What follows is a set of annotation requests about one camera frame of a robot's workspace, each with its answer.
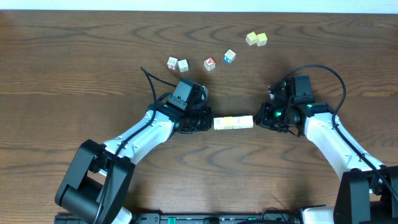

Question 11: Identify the white block soccer ball picture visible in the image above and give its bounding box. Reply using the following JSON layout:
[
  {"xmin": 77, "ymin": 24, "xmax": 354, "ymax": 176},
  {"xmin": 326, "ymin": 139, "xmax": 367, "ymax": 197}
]
[{"xmin": 213, "ymin": 118, "xmax": 224, "ymax": 130}]

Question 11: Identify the green edged alphabet block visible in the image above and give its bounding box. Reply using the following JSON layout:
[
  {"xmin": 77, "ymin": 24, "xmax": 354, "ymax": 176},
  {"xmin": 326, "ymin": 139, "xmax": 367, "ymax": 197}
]
[{"xmin": 223, "ymin": 116, "xmax": 234, "ymax": 129}]

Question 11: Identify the white block dragonfly picture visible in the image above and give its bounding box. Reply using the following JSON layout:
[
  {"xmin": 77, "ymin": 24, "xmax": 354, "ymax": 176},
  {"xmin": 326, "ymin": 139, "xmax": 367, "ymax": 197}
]
[{"xmin": 242, "ymin": 116, "xmax": 253, "ymax": 128}]

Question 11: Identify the white block red edge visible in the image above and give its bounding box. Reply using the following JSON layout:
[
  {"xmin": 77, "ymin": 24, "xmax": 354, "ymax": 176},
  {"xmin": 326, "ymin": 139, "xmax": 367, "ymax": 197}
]
[{"xmin": 233, "ymin": 116, "xmax": 244, "ymax": 129}]

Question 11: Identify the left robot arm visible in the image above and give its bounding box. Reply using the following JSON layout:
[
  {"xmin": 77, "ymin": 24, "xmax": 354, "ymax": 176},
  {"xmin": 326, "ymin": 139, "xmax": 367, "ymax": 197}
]
[{"xmin": 55, "ymin": 102, "xmax": 213, "ymax": 223}]

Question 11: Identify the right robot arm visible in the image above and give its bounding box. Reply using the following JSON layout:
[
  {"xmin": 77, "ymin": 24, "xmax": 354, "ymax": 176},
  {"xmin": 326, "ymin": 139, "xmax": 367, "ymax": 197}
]
[{"xmin": 254, "ymin": 103, "xmax": 397, "ymax": 223}]

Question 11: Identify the white block plain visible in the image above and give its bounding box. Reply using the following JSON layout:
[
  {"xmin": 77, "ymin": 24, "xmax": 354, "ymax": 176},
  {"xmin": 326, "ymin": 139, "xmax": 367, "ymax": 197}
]
[{"xmin": 177, "ymin": 59, "xmax": 189, "ymax": 72}]

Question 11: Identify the red letter A block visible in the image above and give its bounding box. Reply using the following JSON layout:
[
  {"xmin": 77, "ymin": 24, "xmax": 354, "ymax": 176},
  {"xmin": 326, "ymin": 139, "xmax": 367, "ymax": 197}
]
[{"xmin": 204, "ymin": 57, "xmax": 216, "ymax": 71}]

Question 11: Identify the white block red side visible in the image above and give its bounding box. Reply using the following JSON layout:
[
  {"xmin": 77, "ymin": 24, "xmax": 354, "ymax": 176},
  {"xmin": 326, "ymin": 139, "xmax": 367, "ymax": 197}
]
[{"xmin": 167, "ymin": 57, "xmax": 178, "ymax": 70}]

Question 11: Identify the blue edged alphabet block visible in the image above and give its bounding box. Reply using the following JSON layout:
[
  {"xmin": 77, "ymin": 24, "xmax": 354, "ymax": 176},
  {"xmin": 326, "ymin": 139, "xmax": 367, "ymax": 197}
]
[{"xmin": 224, "ymin": 49, "xmax": 236, "ymax": 63}]

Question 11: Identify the yellow block right of pair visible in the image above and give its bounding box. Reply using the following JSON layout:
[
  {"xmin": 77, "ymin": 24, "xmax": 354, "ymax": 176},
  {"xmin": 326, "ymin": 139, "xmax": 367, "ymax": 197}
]
[{"xmin": 257, "ymin": 33, "xmax": 268, "ymax": 47}]

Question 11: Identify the yellow block of pair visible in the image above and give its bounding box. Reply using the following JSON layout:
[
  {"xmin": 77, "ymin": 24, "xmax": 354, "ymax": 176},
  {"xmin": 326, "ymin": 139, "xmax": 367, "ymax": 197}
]
[
  {"xmin": 246, "ymin": 32, "xmax": 258, "ymax": 45},
  {"xmin": 257, "ymin": 33, "xmax": 268, "ymax": 47}
]

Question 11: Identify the yellow block left of pair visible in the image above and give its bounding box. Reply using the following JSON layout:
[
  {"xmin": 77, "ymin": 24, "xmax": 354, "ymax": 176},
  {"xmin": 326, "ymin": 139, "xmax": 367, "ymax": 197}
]
[{"xmin": 246, "ymin": 32, "xmax": 258, "ymax": 45}]

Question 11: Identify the left black cable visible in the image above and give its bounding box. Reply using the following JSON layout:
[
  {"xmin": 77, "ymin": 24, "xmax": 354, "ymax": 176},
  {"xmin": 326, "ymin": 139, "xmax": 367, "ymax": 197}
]
[{"xmin": 93, "ymin": 66, "xmax": 178, "ymax": 224}]

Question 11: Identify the black cable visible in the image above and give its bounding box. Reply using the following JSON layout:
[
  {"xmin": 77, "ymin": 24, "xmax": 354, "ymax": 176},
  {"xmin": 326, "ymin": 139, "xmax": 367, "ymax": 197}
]
[
  {"xmin": 270, "ymin": 64, "xmax": 398, "ymax": 203},
  {"xmin": 93, "ymin": 66, "xmax": 178, "ymax": 224}
]

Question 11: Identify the right black cable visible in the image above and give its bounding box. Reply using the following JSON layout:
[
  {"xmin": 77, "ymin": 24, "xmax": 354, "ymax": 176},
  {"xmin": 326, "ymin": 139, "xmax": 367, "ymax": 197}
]
[{"xmin": 270, "ymin": 64, "xmax": 398, "ymax": 203}]

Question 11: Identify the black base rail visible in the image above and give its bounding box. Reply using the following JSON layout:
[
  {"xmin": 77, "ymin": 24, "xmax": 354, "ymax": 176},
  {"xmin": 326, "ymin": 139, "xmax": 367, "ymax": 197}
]
[{"xmin": 54, "ymin": 205, "xmax": 336, "ymax": 224}]

